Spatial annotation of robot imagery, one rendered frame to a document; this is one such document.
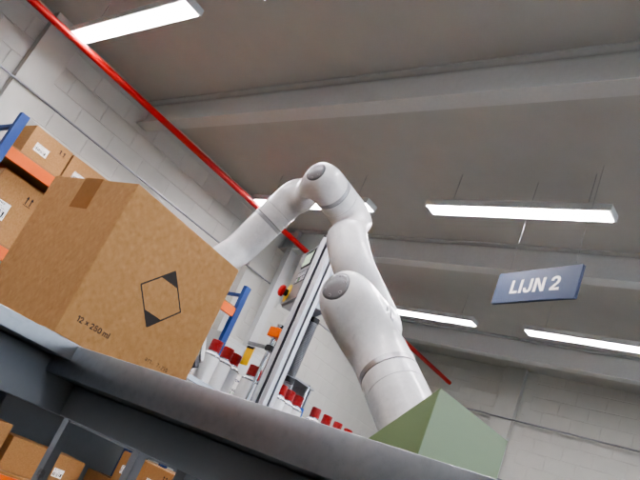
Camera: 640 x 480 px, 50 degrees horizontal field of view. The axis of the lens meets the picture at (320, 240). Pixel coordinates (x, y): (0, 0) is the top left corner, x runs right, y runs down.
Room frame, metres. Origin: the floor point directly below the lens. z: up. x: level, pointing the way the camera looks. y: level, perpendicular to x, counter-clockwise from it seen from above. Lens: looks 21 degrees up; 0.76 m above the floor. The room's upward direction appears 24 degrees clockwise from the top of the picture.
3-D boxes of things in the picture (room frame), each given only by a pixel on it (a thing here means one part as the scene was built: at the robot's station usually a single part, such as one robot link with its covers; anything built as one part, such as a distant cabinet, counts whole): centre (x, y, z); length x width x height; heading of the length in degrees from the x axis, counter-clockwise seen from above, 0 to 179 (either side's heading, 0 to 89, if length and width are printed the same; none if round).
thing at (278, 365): (1.90, -0.04, 1.16); 0.04 x 0.04 x 0.67; 48
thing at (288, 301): (1.99, -0.03, 1.38); 0.17 x 0.10 x 0.19; 13
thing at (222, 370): (1.95, 0.11, 0.98); 0.05 x 0.05 x 0.20
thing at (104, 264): (1.24, 0.31, 0.99); 0.30 x 0.24 x 0.27; 141
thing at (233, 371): (2.00, 0.08, 0.98); 0.05 x 0.05 x 0.20
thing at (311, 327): (2.02, -0.08, 1.18); 0.04 x 0.04 x 0.21
